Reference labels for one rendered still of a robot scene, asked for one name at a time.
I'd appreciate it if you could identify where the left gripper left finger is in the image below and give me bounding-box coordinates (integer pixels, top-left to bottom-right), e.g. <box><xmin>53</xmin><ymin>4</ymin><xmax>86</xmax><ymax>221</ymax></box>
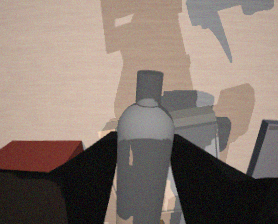
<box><xmin>0</xmin><ymin>131</ymin><xmax>117</xmax><ymax>224</ymax></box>

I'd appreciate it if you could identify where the red open box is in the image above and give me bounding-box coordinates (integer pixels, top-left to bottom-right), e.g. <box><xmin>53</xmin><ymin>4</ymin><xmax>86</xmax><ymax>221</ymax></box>
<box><xmin>0</xmin><ymin>140</ymin><xmax>84</xmax><ymax>172</ymax></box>

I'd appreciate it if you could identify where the white gas cylinder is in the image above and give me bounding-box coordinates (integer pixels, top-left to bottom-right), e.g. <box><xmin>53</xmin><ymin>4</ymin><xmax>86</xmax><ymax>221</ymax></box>
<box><xmin>116</xmin><ymin>70</ymin><xmax>175</xmax><ymax>224</ymax></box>

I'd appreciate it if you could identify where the light grey open tray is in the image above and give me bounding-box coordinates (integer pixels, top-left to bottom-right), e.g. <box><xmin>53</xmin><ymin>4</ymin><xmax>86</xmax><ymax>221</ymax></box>
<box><xmin>246</xmin><ymin>119</ymin><xmax>278</xmax><ymax>179</ymax></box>

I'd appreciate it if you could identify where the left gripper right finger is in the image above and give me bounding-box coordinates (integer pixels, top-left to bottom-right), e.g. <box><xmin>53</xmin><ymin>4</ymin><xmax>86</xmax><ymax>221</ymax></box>
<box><xmin>170</xmin><ymin>134</ymin><xmax>278</xmax><ymax>224</ymax></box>

